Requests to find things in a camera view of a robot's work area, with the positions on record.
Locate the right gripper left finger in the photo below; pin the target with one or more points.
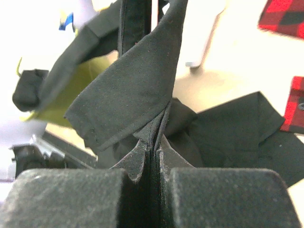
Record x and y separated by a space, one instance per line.
81 198

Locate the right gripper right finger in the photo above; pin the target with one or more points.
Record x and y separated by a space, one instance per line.
220 198

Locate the red black plaid shirt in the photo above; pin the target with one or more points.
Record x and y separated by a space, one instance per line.
287 17

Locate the olive green laundry basket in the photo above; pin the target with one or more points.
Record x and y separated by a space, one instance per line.
25 96

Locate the white metal clothes rack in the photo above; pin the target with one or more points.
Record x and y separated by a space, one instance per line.
200 26

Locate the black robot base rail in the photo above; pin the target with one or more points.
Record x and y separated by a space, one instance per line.
50 152

